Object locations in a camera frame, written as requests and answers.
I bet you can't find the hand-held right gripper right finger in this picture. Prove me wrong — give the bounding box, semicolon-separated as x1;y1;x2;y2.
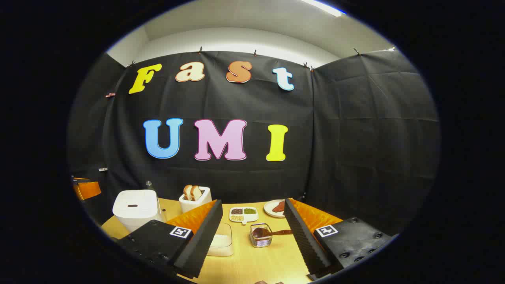
283;198;395;281

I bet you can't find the white round plate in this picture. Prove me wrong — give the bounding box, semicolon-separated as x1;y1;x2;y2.
264;200;286;218

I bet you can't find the white toaster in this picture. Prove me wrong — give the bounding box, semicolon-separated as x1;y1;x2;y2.
179;187;212;214

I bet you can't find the white rice cooker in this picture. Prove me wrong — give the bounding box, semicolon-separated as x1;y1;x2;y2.
112;189;164;232

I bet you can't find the brown wooden spoon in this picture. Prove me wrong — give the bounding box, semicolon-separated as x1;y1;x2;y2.
252;227;293;239

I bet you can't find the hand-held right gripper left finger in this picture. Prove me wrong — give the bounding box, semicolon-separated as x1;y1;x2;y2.
118;199;223;278

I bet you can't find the metal wire chopstick holder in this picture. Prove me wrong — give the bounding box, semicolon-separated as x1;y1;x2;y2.
250;223;273;248

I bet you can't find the white divided bean dish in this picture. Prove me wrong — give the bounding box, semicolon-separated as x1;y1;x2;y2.
229;207;259;224

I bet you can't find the black backdrop cloth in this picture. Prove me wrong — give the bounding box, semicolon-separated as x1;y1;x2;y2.
67;49;440;237

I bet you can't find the clear glass rice container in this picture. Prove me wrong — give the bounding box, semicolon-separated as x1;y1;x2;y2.
207;223;234;257

